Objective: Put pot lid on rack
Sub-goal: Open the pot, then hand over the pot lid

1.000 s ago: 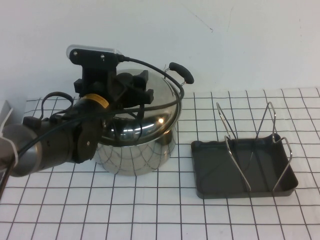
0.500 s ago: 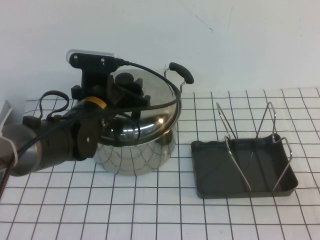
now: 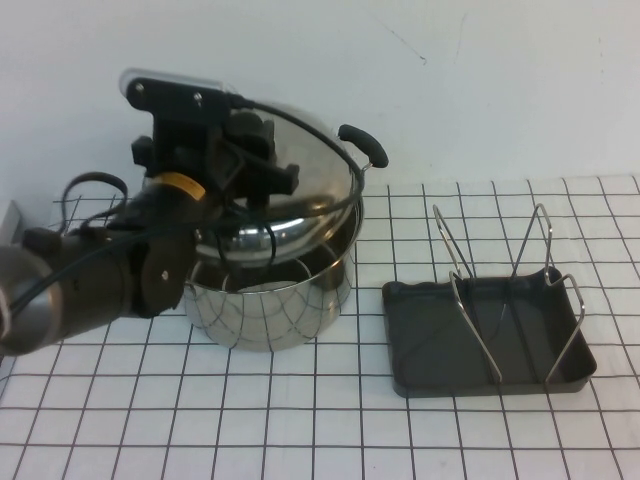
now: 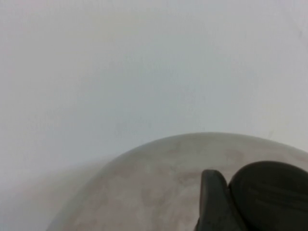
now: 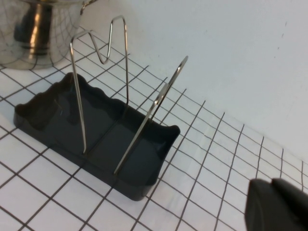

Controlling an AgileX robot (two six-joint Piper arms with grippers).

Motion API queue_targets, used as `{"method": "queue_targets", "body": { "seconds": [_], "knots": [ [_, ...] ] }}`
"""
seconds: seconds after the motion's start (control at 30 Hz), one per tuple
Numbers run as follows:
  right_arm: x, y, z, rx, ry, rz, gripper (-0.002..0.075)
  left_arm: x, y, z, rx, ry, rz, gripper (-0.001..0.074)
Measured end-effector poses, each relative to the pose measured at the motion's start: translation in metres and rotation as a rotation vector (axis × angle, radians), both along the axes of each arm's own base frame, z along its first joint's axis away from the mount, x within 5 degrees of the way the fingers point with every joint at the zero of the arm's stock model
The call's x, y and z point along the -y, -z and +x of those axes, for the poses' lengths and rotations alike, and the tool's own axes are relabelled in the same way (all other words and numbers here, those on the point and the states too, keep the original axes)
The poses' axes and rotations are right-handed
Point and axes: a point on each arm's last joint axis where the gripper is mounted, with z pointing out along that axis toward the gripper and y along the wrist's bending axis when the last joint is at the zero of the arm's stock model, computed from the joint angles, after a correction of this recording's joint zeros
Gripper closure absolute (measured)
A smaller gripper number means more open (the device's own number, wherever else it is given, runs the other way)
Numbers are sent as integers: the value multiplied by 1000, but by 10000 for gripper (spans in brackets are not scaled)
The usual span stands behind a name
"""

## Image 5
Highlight black plastic drip tray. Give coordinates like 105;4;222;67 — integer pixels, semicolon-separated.
14;72;181;203

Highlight stainless steel pot black handles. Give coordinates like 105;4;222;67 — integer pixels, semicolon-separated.
0;0;97;70

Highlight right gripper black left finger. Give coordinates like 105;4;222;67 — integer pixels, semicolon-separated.
244;178;281;231

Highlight metal wire lid rack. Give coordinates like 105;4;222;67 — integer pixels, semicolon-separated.
69;15;189;174

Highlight white black-grid tablecloth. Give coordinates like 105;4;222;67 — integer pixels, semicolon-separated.
0;36;308;231

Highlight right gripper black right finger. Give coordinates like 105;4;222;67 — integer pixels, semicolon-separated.
271;177;308;231

